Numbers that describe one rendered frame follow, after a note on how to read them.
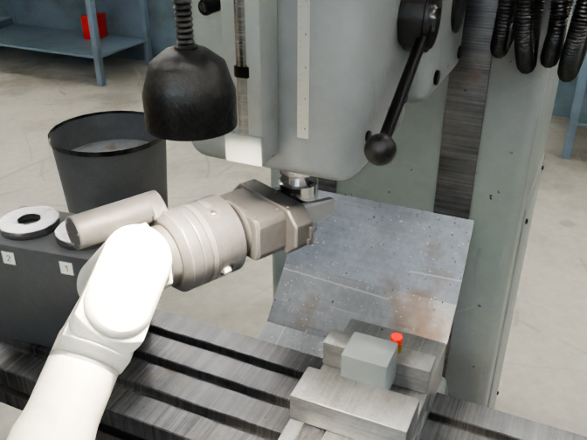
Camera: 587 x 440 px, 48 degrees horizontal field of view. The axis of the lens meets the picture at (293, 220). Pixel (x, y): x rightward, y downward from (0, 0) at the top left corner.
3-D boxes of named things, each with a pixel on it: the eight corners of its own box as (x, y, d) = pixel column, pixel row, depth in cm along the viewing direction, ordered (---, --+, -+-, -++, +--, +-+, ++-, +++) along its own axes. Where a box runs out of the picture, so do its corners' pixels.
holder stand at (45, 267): (117, 362, 103) (99, 254, 93) (-2, 337, 109) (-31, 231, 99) (153, 318, 113) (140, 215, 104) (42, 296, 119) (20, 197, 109)
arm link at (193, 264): (226, 271, 66) (124, 314, 60) (188, 294, 75) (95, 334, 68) (180, 170, 67) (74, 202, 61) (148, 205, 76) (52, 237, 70)
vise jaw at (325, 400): (404, 457, 78) (407, 432, 76) (289, 418, 83) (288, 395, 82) (417, 422, 83) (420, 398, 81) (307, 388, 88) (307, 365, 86)
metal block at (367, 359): (383, 403, 84) (386, 367, 81) (339, 390, 86) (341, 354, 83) (395, 378, 88) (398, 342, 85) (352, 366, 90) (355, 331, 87)
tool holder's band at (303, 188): (288, 198, 75) (288, 190, 75) (272, 182, 79) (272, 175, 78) (325, 190, 77) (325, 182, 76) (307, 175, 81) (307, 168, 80)
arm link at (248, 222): (314, 195, 71) (224, 230, 64) (313, 271, 75) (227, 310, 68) (245, 159, 79) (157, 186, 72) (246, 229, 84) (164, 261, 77)
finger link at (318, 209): (329, 216, 80) (290, 231, 76) (330, 191, 78) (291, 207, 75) (338, 220, 79) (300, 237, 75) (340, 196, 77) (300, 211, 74)
